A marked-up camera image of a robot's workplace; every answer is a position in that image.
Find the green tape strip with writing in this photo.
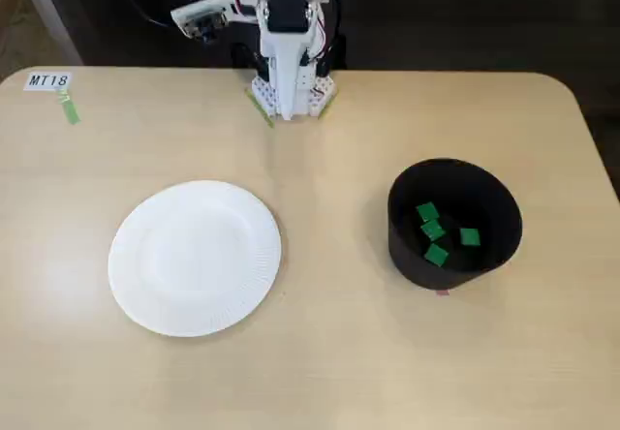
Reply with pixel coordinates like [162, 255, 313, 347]
[55, 86, 82, 127]

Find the black pot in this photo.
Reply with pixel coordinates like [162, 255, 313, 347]
[387, 157, 524, 292]

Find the white MT18 label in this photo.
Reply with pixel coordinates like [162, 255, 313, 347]
[22, 71, 73, 93]

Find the black hanging cable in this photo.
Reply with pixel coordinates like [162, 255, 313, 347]
[330, 0, 347, 39]

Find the long green tape strip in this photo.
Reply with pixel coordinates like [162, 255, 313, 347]
[243, 87, 276, 130]

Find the white paper plate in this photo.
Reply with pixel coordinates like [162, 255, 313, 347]
[107, 179, 283, 338]

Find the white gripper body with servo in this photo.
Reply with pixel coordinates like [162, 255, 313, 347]
[255, 0, 325, 56]

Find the white metal pole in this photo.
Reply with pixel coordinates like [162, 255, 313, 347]
[13, 0, 84, 66]

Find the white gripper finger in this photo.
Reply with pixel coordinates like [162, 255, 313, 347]
[268, 53, 311, 122]

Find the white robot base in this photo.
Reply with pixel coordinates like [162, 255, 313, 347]
[249, 69, 339, 122]

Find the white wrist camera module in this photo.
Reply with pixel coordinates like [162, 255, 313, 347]
[170, 0, 258, 45]

